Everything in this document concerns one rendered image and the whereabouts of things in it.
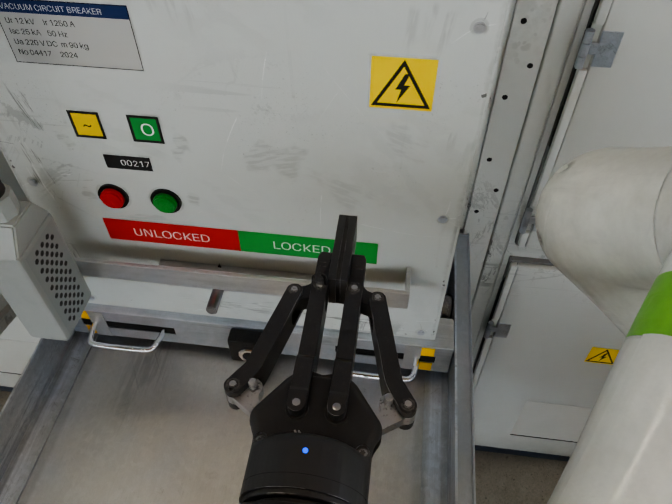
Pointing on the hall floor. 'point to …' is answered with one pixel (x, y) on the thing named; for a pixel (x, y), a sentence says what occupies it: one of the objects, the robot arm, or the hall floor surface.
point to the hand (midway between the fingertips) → (343, 257)
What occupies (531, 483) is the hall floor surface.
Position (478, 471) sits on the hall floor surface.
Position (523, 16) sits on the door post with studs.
